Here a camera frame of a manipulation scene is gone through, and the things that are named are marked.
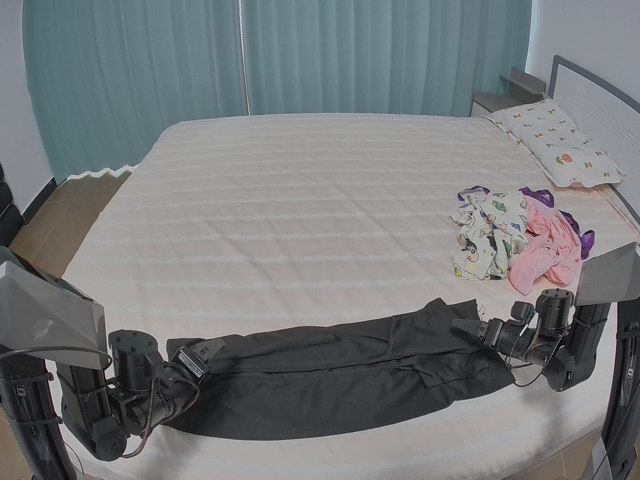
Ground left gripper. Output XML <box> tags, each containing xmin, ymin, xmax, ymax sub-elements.
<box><xmin>160</xmin><ymin>337</ymin><xmax>227</xmax><ymax>394</ymax></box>

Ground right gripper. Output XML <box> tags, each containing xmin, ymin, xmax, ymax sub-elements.
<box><xmin>452</xmin><ymin>317</ymin><xmax>524</xmax><ymax>358</ymax></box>

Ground black T-shirt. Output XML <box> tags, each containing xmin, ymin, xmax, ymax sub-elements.
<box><xmin>165</xmin><ymin>297</ymin><xmax>516</xmax><ymax>441</ymax></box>

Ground bed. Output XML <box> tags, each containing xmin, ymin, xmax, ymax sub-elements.
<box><xmin>50</xmin><ymin>54</ymin><xmax>640</xmax><ymax>480</ymax></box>

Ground white printed garment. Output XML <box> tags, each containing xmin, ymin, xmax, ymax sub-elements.
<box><xmin>447</xmin><ymin>185</ymin><xmax>528</xmax><ymax>281</ymax></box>

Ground pink garment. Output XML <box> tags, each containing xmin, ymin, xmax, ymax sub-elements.
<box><xmin>507</xmin><ymin>200</ymin><xmax>583</xmax><ymax>295</ymax></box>

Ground purple garment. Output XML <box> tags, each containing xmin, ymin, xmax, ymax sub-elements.
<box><xmin>517</xmin><ymin>186</ymin><xmax>596</xmax><ymax>261</ymax></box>

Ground white printed pillow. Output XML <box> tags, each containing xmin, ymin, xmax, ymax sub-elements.
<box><xmin>482</xmin><ymin>97</ymin><xmax>628</xmax><ymax>189</ymax></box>

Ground grey bedside table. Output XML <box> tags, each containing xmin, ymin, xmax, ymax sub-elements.
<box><xmin>472</xmin><ymin>66</ymin><xmax>548</xmax><ymax>118</ymax></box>

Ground blue-green curtain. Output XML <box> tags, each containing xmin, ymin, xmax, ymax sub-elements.
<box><xmin>22</xmin><ymin>0</ymin><xmax>248</xmax><ymax>186</ymax></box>
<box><xmin>240</xmin><ymin>0</ymin><xmax>533</xmax><ymax>118</ymax></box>

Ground black cable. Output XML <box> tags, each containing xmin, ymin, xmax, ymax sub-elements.
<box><xmin>122</xmin><ymin>408</ymin><xmax>157</xmax><ymax>460</ymax></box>
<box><xmin>502</xmin><ymin>353</ymin><xmax>548</xmax><ymax>387</ymax></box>

